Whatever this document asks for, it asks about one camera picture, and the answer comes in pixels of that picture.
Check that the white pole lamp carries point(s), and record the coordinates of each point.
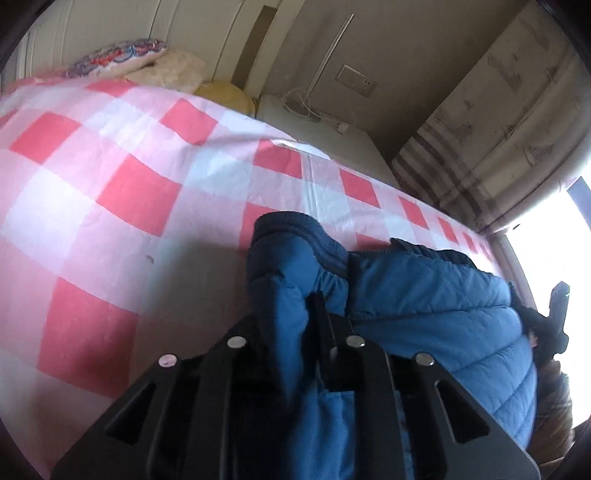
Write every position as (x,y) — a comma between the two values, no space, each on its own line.
(330,60)

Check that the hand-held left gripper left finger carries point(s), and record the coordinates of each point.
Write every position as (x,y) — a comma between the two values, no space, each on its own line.
(194,406)

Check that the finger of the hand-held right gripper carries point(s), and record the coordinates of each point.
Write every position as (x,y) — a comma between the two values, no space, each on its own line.
(535,323)

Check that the wall socket plate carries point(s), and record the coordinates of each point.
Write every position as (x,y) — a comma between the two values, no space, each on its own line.
(356,81)

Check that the printed curtain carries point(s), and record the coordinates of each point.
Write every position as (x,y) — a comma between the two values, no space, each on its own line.
(498,115)

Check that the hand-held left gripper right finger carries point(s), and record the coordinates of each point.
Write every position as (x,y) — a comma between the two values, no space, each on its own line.
(369,374)

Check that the yellow pillow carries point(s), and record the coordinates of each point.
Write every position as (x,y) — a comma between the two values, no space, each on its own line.
(226,97)

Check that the window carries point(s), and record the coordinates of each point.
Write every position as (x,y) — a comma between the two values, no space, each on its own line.
(549,249)

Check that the patterned round cushion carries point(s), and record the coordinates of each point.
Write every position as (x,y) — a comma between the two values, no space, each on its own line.
(115,57)

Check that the white wooden headboard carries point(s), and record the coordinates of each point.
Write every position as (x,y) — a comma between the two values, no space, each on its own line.
(161,23)

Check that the pink white checked quilt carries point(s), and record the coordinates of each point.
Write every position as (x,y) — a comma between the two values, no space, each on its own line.
(138,194)

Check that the blue quilted jacket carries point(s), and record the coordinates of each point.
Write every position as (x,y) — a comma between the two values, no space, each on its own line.
(438,314)

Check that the person's brown clothing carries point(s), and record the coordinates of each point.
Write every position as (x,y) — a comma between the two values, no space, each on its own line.
(556,410)

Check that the white nightstand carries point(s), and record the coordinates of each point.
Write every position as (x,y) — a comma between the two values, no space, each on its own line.
(323,138)

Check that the cream fluffy pillow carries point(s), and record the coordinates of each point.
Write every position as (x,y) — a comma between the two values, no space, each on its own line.
(175,69)

